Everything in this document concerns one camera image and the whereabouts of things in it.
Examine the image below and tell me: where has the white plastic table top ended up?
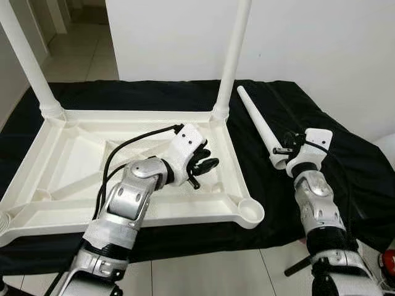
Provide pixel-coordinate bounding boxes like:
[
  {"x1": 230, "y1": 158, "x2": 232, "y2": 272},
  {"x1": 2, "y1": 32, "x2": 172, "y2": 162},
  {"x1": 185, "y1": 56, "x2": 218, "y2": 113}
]
[{"x1": 0, "y1": 108, "x2": 266, "y2": 247}]

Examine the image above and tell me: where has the black table cloth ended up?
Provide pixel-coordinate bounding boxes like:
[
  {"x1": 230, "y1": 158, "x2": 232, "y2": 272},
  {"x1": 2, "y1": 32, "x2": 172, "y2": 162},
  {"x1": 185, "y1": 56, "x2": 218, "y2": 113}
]
[{"x1": 0, "y1": 79, "x2": 395, "y2": 275}]

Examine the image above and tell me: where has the black table leg bar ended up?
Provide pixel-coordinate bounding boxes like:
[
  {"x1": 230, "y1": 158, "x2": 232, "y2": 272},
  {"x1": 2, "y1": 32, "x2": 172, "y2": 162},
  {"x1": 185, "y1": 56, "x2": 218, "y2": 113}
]
[{"x1": 284, "y1": 258, "x2": 312, "y2": 278}]

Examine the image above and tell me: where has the red round floor object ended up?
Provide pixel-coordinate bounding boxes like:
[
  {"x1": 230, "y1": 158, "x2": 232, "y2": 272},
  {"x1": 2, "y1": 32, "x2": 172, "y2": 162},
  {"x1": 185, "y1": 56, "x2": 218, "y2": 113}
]
[{"x1": 381, "y1": 250, "x2": 395, "y2": 278}]

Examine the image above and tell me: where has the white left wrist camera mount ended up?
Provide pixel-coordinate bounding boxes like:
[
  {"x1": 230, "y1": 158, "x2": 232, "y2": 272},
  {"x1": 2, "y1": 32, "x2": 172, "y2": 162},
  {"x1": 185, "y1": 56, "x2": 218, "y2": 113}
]
[{"x1": 165, "y1": 123, "x2": 207, "y2": 186}]

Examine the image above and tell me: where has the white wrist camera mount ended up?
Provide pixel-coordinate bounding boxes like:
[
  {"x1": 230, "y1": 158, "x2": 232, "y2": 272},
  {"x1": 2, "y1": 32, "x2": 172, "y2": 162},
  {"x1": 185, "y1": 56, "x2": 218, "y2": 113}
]
[
  {"x1": 295, "y1": 128, "x2": 334, "y2": 170},
  {"x1": 165, "y1": 123, "x2": 207, "y2": 186}
]

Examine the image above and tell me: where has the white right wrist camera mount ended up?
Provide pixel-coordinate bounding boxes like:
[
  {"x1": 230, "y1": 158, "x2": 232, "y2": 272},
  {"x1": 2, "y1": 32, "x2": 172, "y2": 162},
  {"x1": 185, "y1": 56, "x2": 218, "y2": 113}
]
[{"x1": 295, "y1": 128, "x2": 334, "y2": 170}]

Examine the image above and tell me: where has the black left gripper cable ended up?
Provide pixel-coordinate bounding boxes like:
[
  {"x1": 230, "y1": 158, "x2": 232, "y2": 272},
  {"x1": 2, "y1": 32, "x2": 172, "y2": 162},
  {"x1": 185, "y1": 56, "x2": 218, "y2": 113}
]
[{"x1": 91, "y1": 162, "x2": 131, "y2": 221}]

